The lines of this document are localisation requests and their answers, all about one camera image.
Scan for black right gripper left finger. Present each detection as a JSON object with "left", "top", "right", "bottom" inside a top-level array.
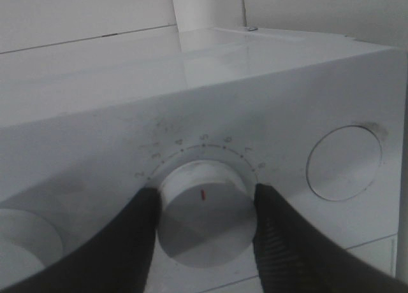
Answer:
[{"left": 4, "top": 187, "right": 161, "bottom": 292}]

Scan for white round door button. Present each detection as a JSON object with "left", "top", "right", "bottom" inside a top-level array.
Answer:
[{"left": 305, "top": 125, "right": 383, "bottom": 202}]

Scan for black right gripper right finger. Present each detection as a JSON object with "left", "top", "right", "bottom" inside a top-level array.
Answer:
[{"left": 253, "top": 183, "right": 407, "bottom": 292}]

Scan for white round knob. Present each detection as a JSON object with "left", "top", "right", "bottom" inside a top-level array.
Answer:
[
  {"left": 1, "top": 208, "right": 63, "bottom": 282},
  {"left": 157, "top": 160, "right": 256, "bottom": 268}
]

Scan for white microwave oven body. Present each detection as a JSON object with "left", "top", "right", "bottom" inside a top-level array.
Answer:
[{"left": 1, "top": 28, "right": 407, "bottom": 292}]

